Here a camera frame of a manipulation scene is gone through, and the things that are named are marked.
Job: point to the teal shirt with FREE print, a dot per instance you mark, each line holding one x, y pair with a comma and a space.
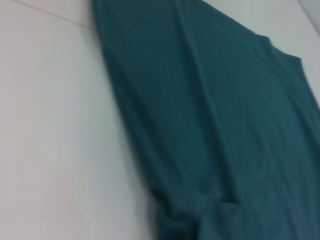
200, 112

